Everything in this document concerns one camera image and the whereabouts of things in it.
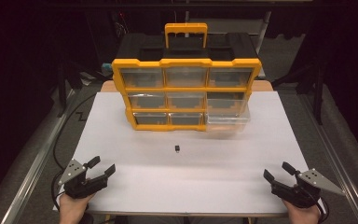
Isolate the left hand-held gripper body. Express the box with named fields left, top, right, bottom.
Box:
left=58, top=158, right=110, bottom=200

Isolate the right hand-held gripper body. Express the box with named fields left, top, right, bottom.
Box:
left=270, top=168, right=346, bottom=209

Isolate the clear plastic drawer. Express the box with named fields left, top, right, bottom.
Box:
left=204, top=98, right=251, bottom=133

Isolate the person's right hand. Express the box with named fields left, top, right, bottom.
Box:
left=281, top=199, right=323, bottom=224

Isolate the person's left hand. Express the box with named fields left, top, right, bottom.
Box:
left=58, top=191, right=96, bottom=224

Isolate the black stand leg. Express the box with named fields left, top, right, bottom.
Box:
left=271, top=60, right=328, bottom=126
left=56, top=59, right=87, bottom=119

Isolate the small teal object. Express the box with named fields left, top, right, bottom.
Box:
left=102, top=63, right=114, bottom=77

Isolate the yellow and black organizer cabinet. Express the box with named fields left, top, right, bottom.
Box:
left=111, top=22, right=263, bottom=133

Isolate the black cable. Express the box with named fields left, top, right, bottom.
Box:
left=50, top=92, right=98, bottom=213
left=302, top=186, right=331, bottom=222

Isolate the aluminium rail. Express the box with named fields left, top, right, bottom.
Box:
left=0, top=88, right=77, bottom=224
left=296, top=92, right=358, bottom=224

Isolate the grey metal stand post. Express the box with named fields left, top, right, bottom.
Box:
left=255, top=10, right=273, bottom=79

